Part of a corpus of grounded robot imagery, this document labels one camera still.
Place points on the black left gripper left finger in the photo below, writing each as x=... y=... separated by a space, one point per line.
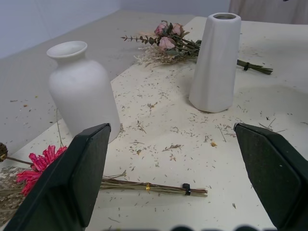
x=62 y=183

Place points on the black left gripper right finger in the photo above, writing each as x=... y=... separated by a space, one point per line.
x=272 y=173

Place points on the round white ceramic vase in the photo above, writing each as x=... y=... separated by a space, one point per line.
x=83 y=91

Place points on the tall faceted white vase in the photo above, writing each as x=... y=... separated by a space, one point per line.
x=215 y=65

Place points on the red flower dried bouquet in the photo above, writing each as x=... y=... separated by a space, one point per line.
x=38 y=166

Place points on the beige curtain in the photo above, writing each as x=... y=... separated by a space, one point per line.
x=268 y=10

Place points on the pink rose dried bouquet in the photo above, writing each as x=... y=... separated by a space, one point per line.
x=168 y=45

